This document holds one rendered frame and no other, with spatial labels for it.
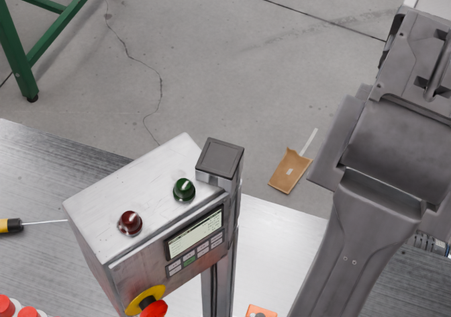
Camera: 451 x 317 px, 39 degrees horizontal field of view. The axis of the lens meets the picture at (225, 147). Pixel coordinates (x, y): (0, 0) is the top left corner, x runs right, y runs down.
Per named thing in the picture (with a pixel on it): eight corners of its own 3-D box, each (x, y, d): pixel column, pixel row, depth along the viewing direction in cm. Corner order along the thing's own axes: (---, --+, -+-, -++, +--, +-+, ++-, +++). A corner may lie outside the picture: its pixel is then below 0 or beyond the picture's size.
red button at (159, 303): (131, 303, 79) (143, 323, 77) (157, 286, 80) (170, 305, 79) (134, 313, 82) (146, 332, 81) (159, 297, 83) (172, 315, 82)
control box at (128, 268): (87, 266, 88) (59, 201, 72) (190, 203, 93) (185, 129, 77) (126, 326, 83) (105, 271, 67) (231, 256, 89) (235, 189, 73)
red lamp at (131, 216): (115, 223, 70) (111, 213, 68) (135, 211, 71) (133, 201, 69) (127, 240, 69) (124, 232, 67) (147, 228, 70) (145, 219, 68)
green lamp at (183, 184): (168, 191, 72) (167, 180, 71) (187, 178, 73) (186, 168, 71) (180, 207, 71) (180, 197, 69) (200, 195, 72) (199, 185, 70)
